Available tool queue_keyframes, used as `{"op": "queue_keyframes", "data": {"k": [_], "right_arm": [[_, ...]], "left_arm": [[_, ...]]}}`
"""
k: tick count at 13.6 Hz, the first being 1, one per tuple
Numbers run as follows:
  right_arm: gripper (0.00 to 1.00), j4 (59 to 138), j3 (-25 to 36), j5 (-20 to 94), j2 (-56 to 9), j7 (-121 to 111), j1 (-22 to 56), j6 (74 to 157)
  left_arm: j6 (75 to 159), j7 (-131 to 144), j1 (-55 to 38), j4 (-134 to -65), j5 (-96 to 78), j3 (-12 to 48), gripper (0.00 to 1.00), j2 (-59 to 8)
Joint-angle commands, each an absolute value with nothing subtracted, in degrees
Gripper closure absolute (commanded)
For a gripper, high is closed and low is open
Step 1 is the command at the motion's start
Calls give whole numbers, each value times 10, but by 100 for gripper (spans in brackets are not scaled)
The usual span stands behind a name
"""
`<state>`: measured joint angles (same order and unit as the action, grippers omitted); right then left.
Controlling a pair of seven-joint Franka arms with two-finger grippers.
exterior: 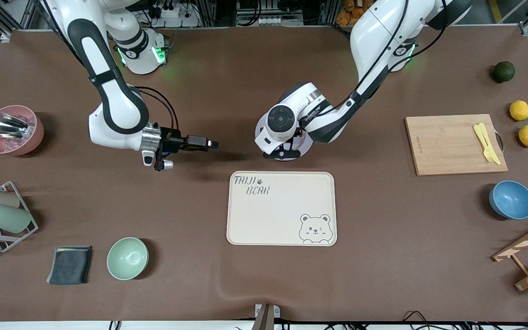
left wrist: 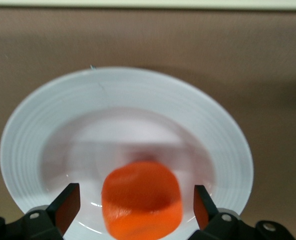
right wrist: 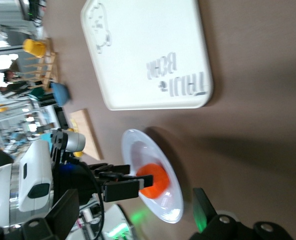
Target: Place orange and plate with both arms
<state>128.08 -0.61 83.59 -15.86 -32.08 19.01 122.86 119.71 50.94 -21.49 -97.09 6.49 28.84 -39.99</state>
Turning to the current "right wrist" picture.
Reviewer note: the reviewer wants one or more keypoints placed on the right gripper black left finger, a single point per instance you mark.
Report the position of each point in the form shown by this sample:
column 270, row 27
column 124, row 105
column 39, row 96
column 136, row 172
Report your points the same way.
column 60, row 217

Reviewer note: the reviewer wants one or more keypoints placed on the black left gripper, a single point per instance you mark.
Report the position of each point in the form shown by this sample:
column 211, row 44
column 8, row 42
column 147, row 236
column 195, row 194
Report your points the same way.
column 73, row 177

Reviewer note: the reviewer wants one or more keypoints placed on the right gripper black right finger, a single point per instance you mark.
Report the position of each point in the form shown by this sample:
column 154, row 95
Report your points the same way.
column 207, row 220

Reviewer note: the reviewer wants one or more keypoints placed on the white round plate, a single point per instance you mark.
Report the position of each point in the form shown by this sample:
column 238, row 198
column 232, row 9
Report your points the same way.
column 140, row 147

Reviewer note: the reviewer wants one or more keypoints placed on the orange fruit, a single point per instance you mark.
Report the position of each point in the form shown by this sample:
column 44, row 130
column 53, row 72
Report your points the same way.
column 160, row 182

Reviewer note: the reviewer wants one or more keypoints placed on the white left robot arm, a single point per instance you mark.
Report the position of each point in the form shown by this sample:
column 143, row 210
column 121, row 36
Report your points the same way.
column 35, row 170

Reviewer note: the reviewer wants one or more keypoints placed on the wooden cutting board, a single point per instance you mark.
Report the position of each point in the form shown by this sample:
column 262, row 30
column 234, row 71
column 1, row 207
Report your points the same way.
column 88, row 130

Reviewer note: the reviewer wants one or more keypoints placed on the small yellow round object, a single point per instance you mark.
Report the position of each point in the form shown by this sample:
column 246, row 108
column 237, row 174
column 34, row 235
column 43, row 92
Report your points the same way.
column 71, row 129

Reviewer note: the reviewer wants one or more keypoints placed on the brown table mat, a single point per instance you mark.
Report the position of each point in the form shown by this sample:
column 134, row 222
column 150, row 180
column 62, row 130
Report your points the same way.
column 237, row 150

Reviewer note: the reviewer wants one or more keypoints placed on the blue bowl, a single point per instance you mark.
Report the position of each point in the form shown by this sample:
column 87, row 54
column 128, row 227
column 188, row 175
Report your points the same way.
column 60, row 95

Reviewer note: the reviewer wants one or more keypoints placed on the wooden mug rack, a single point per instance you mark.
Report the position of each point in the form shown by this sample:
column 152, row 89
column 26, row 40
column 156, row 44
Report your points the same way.
column 53, row 62

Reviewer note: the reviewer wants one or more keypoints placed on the person in dark clothes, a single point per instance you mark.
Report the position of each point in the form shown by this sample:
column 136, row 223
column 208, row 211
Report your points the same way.
column 13, row 86

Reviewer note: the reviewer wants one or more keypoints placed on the cream tray with bear print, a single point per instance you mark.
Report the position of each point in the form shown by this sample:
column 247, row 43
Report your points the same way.
column 150, row 37

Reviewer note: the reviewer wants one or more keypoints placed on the yellow mug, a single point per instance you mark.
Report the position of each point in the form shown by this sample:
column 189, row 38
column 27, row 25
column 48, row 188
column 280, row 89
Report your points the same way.
column 34, row 48

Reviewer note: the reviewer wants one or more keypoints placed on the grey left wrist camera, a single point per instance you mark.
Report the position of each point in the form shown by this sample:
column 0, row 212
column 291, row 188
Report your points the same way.
column 75, row 141

